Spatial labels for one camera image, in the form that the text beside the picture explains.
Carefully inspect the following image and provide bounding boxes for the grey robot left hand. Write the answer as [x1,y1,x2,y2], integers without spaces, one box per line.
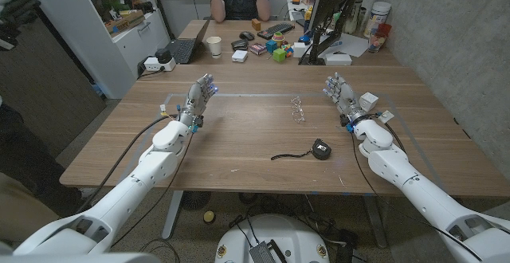
[176,73,219,128]

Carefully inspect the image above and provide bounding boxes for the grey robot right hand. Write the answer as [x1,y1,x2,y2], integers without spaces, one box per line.
[323,72,370,125]

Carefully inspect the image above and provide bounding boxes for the clear frame glasses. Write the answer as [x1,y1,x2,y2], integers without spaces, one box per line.
[289,96,306,124]

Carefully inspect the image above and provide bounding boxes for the black measuring tape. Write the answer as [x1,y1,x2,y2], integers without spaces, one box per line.
[270,138,332,162]

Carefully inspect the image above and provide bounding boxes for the white rectangular box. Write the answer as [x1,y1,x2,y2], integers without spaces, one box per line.
[324,53,353,66]

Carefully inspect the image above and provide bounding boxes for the white paper sheet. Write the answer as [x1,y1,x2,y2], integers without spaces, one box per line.
[318,33,370,59]

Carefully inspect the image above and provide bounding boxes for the black laptop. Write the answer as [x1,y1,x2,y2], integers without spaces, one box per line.
[165,18,211,65]

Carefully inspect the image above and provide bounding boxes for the black power adapter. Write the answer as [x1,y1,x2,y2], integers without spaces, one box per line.
[155,48,173,65]

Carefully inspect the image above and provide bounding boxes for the black monitor stand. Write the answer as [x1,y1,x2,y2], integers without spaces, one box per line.
[299,0,363,66]

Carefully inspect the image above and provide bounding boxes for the white power strip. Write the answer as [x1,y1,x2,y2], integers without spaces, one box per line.
[143,57,177,73]

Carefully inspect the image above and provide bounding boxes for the white paper cup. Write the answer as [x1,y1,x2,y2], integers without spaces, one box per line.
[206,36,222,59]

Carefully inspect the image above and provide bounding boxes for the red topped glass cup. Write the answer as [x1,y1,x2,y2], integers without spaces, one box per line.
[367,22,393,53]

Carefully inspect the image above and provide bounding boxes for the white square box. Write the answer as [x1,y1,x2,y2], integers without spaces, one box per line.
[292,41,312,59]

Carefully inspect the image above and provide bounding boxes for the steel thermos bottle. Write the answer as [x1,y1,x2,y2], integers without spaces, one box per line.
[344,0,363,35]

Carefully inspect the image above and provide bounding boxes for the white round canister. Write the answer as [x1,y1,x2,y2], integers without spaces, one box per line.
[363,1,392,39]

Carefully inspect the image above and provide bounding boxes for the yellow bottle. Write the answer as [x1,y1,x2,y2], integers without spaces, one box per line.
[304,6,314,33]

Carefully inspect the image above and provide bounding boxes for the black keyboard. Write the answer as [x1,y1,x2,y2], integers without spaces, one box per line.
[257,22,296,41]

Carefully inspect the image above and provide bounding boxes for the black round ribbed disc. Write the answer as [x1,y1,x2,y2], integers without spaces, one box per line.
[181,190,212,211]

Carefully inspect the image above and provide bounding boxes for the cardboard box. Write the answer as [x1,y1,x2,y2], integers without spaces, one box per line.
[104,9,147,35]

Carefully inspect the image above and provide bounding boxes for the white shelf cabinet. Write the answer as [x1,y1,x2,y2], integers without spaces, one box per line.
[18,0,171,100]

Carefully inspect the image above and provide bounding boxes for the metal table leg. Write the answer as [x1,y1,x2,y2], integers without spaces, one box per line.
[161,190,184,240]
[362,195,388,249]

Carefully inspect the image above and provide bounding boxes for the white robot torso base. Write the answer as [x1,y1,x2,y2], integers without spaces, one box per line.
[214,214,331,263]

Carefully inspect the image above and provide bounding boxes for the white cube wrist camera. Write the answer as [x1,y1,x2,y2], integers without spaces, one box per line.
[359,92,379,113]

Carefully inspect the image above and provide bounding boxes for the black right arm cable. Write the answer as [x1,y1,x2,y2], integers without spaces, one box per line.
[350,131,483,262]

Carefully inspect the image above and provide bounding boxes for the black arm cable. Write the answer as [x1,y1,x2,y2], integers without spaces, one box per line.
[350,131,483,262]
[75,113,180,214]

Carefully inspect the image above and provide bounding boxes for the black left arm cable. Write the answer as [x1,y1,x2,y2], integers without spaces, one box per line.
[75,113,180,214]

